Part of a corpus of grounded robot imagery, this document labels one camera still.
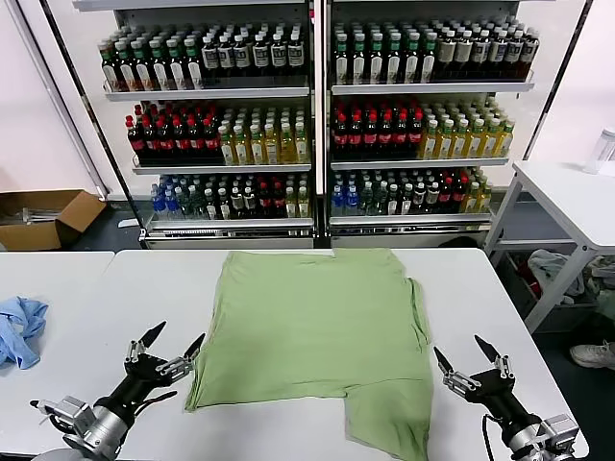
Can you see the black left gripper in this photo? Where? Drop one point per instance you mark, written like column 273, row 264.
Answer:
column 139, row 379

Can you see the white side table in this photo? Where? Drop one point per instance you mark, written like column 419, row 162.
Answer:
column 562, row 192

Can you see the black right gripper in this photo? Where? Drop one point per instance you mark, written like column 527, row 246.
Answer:
column 499, row 394

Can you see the yellow drink bottle green cap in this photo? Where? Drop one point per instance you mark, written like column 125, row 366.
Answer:
column 431, row 144
column 476, row 144
column 491, row 143
column 461, row 144
column 242, row 151
column 446, row 144
column 287, row 151
column 257, row 151
column 506, row 141
column 302, row 150
column 227, row 151
column 272, row 151

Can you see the translucent plastic jar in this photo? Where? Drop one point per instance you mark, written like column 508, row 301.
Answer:
column 600, row 153

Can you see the dark tea bottle green cap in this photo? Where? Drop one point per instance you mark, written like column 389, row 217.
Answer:
column 358, row 62
column 428, row 62
column 111, row 72
column 143, row 72
column 177, row 72
column 394, row 62
column 160, row 72
column 340, row 62
column 411, row 62
column 194, row 72
column 376, row 62
column 128, row 72

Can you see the open cardboard box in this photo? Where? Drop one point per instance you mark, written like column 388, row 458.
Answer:
column 77, row 211

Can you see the small red cap cola bottle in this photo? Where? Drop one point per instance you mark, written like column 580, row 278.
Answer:
column 264, row 201
column 277, row 201
column 446, row 194
column 459, row 194

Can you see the dark bottle beige label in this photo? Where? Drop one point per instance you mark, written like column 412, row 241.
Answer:
column 447, row 53
column 464, row 53

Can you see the small white floor object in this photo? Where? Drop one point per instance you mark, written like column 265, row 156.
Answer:
column 127, row 223

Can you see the pale yellow tea bottle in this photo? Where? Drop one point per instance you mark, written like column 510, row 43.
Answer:
column 290, row 204
column 471, row 197
column 484, row 196
column 303, row 204

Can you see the grey storage bin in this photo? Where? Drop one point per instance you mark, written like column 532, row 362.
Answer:
column 567, row 317

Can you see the blue drink bottle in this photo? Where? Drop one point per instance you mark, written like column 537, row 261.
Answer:
column 156, row 204
column 337, row 201
column 352, row 201
column 169, row 204

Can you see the white drink display shelf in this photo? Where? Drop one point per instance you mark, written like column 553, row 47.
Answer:
column 216, row 93
column 432, row 89

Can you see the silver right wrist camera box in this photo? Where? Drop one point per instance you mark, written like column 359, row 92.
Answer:
column 562, row 429

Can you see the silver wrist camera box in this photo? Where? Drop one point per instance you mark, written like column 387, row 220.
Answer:
column 72, row 413
column 562, row 429

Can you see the light green polo shirt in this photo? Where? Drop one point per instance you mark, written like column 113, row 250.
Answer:
column 312, row 326

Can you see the white sneaker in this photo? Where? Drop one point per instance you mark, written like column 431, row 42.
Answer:
column 593, row 355

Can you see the pale green crumpled garment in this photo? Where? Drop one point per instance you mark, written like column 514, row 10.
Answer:
column 603, row 288

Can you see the green clear water bottle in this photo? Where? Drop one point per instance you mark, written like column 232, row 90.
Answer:
column 366, row 201
column 195, row 205
column 182, row 204
column 379, row 201

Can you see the dark bottle grey label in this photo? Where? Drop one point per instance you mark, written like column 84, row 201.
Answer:
column 432, row 197
column 419, row 197
column 236, row 201
column 249, row 201

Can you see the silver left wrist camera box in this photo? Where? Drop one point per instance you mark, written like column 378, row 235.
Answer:
column 72, row 413

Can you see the crumpled light blue garment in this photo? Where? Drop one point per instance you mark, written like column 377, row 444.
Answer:
column 21, row 336

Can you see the dark bottle blue white label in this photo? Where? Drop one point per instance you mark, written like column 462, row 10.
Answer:
column 481, row 52
column 498, row 52
column 242, row 57
column 226, row 57
column 278, row 55
column 530, row 50
column 513, row 52
column 295, row 55
column 260, row 56
column 210, row 57

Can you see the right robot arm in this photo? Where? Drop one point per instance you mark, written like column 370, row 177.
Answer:
column 526, row 434

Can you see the white grey crumpled garment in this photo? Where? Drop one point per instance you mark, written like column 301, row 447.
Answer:
column 548, row 264

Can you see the red cloth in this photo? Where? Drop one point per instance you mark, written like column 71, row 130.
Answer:
column 526, row 278

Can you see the silver metal bars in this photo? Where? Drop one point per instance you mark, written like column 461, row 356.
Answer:
column 29, row 217

